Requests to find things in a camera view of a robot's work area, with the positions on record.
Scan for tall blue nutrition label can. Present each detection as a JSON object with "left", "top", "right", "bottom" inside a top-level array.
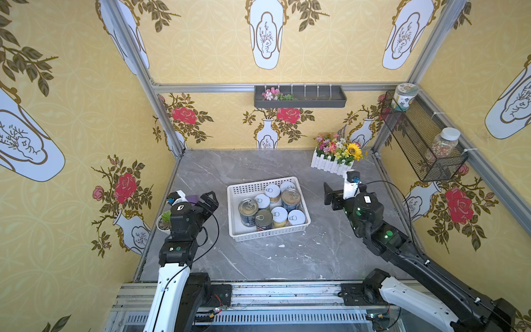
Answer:
[{"left": 238, "top": 199, "right": 259, "bottom": 227}]

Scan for pink label can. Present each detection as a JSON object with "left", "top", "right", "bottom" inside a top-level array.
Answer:
[
  {"left": 288, "top": 210, "right": 306, "bottom": 225},
  {"left": 279, "top": 181, "right": 297, "bottom": 192}
]

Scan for blue label gold lid can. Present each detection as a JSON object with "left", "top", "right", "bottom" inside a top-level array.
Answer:
[{"left": 281, "top": 188, "right": 301, "bottom": 212}]

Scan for green label white lid can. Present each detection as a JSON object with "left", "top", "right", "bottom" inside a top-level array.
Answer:
[{"left": 254, "top": 194, "right": 271, "bottom": 210}]

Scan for yellow label white lid can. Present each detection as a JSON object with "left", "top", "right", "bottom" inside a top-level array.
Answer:
[{"left": 271, "top": 206, "right": 288, "bottom": 228}]

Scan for orange label white lid can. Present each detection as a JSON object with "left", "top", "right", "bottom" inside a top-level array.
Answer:
[{"left": 264, "top": 184, "right": 281, "bottom": 203}]

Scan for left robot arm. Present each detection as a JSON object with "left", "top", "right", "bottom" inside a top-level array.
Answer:
[{"left": 143, "top": 192, "right": 218, "bottom": 331}]

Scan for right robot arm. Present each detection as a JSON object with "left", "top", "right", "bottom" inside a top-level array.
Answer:
[{"left": 324, "top": 183, "right": 517, "bottom": 331}]

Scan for white perforated plastic basket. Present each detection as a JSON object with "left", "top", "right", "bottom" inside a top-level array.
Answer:
[{"left": 227, "top": 177, "right": 311, "bottom": 242}]

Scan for purple pink silicone spatula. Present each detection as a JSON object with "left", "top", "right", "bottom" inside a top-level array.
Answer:
[{"left": 185, "top": 195, "right": 199, "bottom": 204}]

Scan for white picket fence flower planter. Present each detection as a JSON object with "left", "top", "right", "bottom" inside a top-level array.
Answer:
[{"left": 311, "top": 134, "right": 364, "bottom": 176}]

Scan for small potted green plant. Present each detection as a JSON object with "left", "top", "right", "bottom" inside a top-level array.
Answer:
[{"left": 156, "top": 211, "right": 171, "bottom": 235}]

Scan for pink flowers in shelf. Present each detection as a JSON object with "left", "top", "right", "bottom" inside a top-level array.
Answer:
[{"left": 262, "top": 87, "right": 295, "bottom": 101}]

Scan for clear jar white lid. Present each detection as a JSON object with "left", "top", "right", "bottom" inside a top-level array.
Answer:
[{"left": 425, "top": 127, "right": 460, "bottom": 162}]

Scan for green label jar white lid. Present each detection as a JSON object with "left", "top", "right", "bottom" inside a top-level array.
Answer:
[{"left": 391, "top": 83, "right": 419, "bottom": 111}]

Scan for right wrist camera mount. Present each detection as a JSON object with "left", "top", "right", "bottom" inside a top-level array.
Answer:
[{"left": 343, "top": 170, "right": 360, "bottom": 200}]

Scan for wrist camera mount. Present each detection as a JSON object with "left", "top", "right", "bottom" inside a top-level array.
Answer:
[
  {"left": 343, "top": 170, "right": 360, "bottom": 200},
  {"left": 166, "top": 190, "right": 187, "bottom": 206}
]

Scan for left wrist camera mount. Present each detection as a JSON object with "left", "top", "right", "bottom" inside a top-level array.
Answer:
[{"left": 166, "top": 190, "right": 187, "bottom": 206}]

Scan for grey wall shelf tray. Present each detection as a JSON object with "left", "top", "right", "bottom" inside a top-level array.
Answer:
[{"left": 254, "top": 84, "right": 347, "bottom": 109}]

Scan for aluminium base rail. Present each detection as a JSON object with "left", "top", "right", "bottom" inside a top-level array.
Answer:
[{"left": 103, "top": 279, "right": 474, "bottom": 332}]

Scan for black wire wall basket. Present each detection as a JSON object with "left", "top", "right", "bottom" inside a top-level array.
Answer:
[{"left": 380, "top": 91, "right": 468, "bottom": 182}]

